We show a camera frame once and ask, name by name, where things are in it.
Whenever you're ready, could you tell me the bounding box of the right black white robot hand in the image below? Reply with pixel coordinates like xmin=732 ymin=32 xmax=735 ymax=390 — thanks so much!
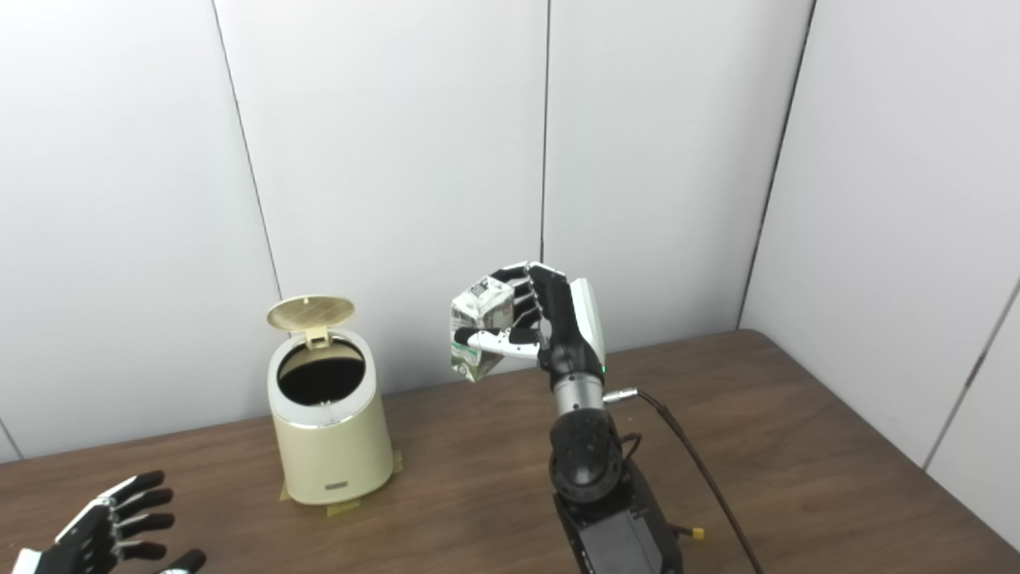
xmin=456 ymin=261 xmax=606 ymax=382

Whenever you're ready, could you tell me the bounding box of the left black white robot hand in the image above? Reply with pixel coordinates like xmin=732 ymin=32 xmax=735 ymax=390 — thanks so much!
xmin=12 ymin=470 xmax=208 ymax=574

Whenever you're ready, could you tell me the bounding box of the white green milk carton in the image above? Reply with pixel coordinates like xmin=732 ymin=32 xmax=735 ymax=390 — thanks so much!
xmin=449 ymin=275 xmax=516 ymax=383

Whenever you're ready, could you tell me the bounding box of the cream-colored lidded bin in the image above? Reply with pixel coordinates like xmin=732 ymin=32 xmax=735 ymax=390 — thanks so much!
xmin=266 ymin=295 xmax=394 ymax=506

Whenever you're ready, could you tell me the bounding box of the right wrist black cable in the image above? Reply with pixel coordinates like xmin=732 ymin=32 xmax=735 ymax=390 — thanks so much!
xmin=603 ymin=387 xmax=766 ymax=574

